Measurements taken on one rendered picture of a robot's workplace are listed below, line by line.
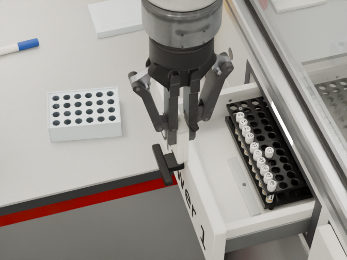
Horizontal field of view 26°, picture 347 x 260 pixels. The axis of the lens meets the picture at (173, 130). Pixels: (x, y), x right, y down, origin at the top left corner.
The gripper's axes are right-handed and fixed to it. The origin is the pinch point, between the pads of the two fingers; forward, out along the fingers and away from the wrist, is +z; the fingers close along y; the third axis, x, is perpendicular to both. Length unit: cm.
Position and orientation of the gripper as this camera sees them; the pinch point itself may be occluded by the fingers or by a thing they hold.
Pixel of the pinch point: (180, 139)
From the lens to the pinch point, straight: 100.0
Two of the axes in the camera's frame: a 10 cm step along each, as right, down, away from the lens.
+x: -2.8, -7.4, 6.1
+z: 0.0, 6.4, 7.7
